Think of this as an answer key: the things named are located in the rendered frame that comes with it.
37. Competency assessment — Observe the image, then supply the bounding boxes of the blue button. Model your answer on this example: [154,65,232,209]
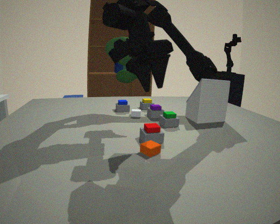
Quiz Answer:
[116,100,130,112]

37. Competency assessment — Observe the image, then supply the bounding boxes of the green button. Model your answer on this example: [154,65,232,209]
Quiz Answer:
[159,112,179,127]

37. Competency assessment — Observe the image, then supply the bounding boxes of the yellow button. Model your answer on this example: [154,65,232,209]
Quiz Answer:
[140,98,154,110]

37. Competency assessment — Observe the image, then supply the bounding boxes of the orange block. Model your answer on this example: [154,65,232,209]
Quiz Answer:
[140,140,161,157]

